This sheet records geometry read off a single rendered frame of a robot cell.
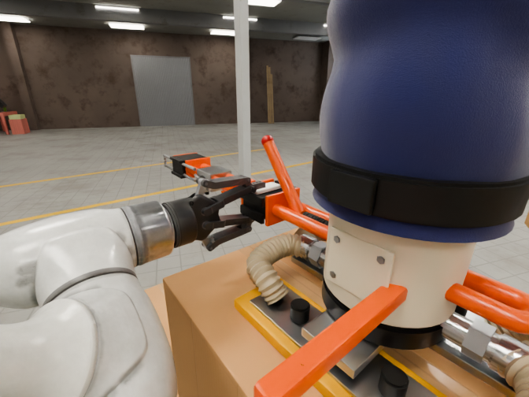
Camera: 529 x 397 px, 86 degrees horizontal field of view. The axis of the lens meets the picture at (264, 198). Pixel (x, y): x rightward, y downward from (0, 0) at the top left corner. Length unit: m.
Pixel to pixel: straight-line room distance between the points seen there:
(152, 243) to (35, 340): 0.18
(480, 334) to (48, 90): 15.59
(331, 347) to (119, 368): 0.18
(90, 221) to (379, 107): 0.36
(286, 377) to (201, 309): 0.28
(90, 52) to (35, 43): 1.91
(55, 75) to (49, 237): 15.18
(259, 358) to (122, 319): 0.19
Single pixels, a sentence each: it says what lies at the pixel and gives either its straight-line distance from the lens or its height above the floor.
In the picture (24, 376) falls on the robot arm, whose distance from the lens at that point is 0.30.
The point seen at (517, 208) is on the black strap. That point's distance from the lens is 0.34.
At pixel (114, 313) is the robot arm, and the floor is 1.20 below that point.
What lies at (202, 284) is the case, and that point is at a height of 1.07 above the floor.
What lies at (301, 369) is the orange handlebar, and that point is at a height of 1.20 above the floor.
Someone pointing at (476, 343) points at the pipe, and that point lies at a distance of 0.42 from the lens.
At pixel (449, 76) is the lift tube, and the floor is 1.41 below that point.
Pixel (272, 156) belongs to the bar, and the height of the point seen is 1.29.
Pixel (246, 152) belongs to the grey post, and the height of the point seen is 0.69.
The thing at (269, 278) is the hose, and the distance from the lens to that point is 0.45.
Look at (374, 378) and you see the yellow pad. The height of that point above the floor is 1.09.
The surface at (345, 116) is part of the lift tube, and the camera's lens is 0.30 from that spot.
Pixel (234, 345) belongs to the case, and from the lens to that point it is 0.45.
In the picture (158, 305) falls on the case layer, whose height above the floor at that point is 0.54.
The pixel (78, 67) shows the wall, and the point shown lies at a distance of 15.36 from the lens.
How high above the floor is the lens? 1.40
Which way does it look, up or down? 20 degrees down
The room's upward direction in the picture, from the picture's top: straight up
